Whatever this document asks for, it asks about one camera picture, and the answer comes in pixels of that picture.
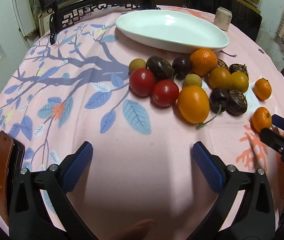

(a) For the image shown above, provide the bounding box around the pink floral tablecloth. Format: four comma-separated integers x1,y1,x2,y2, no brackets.
0,8,284,239

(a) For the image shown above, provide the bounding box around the dark wrinkled fruit middle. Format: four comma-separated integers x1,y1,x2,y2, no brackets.
217,59,229,71

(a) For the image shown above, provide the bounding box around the dark wrinkled fruit rear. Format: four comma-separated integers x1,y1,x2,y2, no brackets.
229,63,249,77

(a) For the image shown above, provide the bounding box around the large orange mandarin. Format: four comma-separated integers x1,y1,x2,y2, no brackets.
189,48,218,77

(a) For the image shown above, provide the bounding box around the small tan longan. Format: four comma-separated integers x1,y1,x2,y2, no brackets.
183,74,202,87

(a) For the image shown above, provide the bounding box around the left tan longan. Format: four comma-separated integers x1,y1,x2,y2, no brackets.
129,58,146,74

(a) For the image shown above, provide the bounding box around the dark wrinkled passion fruit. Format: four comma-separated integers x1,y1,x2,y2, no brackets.
226,89,248,116

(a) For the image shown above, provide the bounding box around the black carved screen stand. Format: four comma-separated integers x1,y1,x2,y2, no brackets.
49,0,157,45

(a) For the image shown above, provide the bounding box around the brown leather wallet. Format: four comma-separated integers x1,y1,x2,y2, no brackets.
0,131,25,224

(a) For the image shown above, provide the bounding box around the orange yellow tomato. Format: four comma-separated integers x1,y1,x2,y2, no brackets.
207,67,232,90

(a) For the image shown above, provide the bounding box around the dark cherry with stem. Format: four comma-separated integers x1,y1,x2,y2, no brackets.
197,88,229,128

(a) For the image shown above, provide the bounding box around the red tomato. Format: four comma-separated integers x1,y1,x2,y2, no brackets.
130,68,156,97
152,80,179,107

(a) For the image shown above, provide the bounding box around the large orange tomato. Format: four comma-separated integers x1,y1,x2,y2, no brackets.
178,85,210,124

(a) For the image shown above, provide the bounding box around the small white can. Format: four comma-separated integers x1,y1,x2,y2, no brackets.
213,7,232,31

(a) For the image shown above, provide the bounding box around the white oval plate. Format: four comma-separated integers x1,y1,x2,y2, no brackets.
115,9,229,54

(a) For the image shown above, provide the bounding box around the small kumquat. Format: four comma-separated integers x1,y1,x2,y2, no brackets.
252,78,272,101
250,107,272,133

